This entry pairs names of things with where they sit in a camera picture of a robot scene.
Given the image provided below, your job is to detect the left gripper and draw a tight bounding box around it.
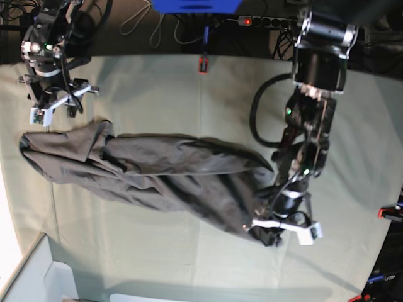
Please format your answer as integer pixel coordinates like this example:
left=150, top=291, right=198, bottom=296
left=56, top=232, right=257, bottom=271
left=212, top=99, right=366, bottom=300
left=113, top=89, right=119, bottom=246
left=244, top=185, right=312, bottom=247

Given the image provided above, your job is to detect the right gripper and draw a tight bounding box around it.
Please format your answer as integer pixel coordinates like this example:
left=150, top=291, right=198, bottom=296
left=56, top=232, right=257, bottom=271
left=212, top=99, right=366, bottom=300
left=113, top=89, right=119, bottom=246
left=18, top=75, right=99, bottom=118

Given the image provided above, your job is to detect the grey t-shirt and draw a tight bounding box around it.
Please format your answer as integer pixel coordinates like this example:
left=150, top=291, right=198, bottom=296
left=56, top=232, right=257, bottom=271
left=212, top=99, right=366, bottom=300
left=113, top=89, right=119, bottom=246
left=19, top=120, right=281, bottom=246

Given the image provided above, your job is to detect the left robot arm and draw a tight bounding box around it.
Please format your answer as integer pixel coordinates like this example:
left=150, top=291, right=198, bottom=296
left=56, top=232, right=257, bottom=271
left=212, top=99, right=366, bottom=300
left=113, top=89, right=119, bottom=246
left=247, top=7, right=358, bottom=246

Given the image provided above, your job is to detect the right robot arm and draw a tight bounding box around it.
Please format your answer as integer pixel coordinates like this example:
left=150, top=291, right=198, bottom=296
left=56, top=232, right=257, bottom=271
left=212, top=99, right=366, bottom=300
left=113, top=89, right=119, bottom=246
left=18, top=1, right=113, bottom=126

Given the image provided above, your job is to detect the red black right clamp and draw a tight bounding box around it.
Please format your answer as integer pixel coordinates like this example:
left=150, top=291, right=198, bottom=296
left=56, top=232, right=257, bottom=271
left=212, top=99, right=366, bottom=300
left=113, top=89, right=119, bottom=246
left=378, top=202, right=403, bottom=223

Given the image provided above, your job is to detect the red black clamp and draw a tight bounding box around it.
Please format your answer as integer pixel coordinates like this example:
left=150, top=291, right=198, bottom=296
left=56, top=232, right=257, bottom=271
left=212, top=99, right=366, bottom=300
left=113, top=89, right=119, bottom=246
left=378, top=202, right=403, bottom=223
left=198, top=26, right=210, bottom=74

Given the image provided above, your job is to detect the red corner clamp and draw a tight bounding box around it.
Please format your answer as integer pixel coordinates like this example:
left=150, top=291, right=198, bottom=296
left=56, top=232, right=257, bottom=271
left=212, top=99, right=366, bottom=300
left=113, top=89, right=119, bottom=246
left=348, top=294, right=372, bottom=302

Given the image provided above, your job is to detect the red black centre clamp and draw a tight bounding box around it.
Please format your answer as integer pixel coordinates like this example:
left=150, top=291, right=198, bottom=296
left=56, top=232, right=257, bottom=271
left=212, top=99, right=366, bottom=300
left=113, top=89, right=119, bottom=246
left=198, top=26, right=210, bottom=74

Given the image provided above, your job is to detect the green table cloth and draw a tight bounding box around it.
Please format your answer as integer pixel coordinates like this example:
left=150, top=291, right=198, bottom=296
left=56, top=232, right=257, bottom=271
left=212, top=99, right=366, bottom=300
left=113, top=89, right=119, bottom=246
left=1, top=55, right=402, bottom=301

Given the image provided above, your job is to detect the white power strip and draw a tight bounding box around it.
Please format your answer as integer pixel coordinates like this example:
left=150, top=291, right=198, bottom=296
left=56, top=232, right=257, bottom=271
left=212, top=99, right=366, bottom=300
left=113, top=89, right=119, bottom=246
left=234, top=16, right=297, bottom=30

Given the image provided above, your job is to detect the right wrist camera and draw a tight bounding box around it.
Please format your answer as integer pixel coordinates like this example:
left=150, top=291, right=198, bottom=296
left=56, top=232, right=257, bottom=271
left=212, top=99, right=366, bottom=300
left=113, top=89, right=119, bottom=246
left=30, top=107, right=54, bottom=127

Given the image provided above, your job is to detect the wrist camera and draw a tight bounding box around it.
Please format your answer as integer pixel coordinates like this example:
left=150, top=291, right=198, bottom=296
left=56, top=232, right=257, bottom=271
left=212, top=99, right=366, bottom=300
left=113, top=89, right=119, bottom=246
left=30, top=107, right=54, bottom=127
left=296, top=222, right=323, bottom=246

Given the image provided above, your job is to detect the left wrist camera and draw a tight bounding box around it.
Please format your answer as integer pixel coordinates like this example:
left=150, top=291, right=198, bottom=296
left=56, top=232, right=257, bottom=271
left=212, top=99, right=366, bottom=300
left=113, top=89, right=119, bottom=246
left=296, top=222, right=323, bottom=246

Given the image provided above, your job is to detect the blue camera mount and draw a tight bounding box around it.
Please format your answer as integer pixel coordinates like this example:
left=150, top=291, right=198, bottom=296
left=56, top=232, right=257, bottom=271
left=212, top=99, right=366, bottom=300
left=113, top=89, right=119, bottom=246
left=152, top=0, right=242, bottom=14

